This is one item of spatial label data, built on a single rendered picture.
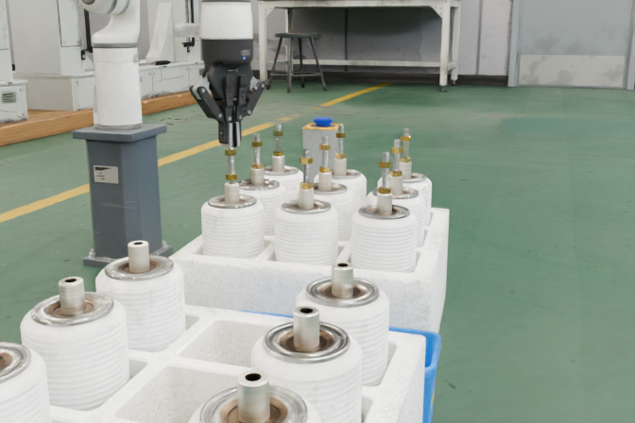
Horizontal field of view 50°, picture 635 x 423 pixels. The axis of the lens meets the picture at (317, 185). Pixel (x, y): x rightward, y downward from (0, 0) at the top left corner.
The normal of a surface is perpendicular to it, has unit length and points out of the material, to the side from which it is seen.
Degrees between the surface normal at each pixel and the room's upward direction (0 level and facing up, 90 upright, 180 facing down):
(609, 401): 0
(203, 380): 90
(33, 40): 90
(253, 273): 90
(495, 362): 0
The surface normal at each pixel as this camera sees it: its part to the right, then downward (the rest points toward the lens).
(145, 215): 0.95, 0.07
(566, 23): -0.33, 0.22
